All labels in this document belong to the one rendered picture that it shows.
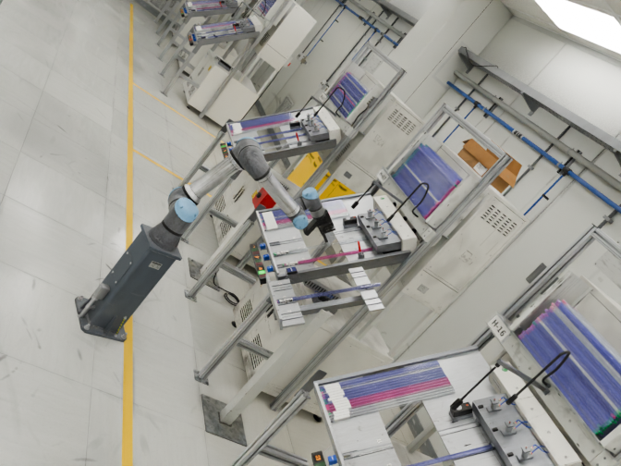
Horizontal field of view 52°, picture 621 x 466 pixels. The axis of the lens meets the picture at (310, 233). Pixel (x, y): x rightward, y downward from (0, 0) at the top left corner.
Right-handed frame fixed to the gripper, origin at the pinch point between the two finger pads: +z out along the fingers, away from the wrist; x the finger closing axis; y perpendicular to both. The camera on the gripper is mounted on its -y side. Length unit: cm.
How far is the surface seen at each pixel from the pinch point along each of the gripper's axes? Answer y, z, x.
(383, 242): 27.2, 3.1, -15.4
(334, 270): -2.2, 2.1, -21.1
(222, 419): -85, 35, -51
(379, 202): 37.9, 4.1, 22.8
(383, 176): 49, 3, 45
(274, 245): -26.2, -6.8, 9.7
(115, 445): -115, -14, -88
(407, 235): 40.4, 4.9, -15.7
